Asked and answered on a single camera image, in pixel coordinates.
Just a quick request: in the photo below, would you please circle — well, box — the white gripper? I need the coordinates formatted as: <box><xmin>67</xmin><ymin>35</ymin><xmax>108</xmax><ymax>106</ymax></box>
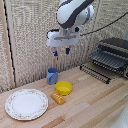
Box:
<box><xmin>45</xmin><ymin>27</ymin><xmax>81</xmax><ymax>57</ymax></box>

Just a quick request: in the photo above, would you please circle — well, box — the yellow bowl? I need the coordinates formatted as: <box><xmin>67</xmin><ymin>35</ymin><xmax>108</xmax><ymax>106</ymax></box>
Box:
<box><xmin>54</xmin><ymin>80</ymin><xmax>74</xmax><ymax>97</ymax></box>

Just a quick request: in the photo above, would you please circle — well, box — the blue mug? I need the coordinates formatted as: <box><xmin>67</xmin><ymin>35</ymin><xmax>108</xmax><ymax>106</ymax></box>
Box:
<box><xmin>46</xmin><ymin>67</ymin><xmax>59</xmax><ymax>86</ymax></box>

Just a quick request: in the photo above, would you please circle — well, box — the yellow rectangular block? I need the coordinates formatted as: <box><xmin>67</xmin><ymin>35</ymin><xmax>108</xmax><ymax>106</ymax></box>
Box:
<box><xmin>50</xmin><ymin>92</ymin><xmax>67</xmax><ymax>106</ymax></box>

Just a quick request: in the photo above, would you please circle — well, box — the white floral rimmed plate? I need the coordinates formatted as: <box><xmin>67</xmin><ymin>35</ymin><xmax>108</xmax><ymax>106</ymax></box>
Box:
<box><xmin>4</xmin><ymin>88</ymin><xmax>50</xmax><ymax>121</ymax></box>

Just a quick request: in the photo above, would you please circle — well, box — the thin wooden frame post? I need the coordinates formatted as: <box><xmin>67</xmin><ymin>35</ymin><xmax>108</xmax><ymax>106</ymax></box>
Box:
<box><xmin>54</xmin><ymin>46</ymin><xmax>64</xmax><ymax>72</ymax></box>

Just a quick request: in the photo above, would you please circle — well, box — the black cable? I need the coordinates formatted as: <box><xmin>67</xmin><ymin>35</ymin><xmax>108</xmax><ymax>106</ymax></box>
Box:
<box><xmin>79</xmin><ymin>11</ymin><xmax>128</xmax><ymax>37</ymax></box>

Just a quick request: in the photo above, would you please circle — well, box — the black wire dish rack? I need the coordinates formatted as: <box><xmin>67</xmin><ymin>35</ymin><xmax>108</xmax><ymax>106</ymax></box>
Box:
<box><xmin>79</xmin><ymin>37</ymin><xmax>128</xmax><ymax>85</ymax></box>

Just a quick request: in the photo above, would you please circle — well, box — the wide wooden frame post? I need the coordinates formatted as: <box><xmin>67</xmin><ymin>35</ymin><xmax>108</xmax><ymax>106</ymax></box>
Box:
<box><xmin>0</xmin><ymin>0</ymin><xmax>16</xmax><ymax>90</ymax></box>

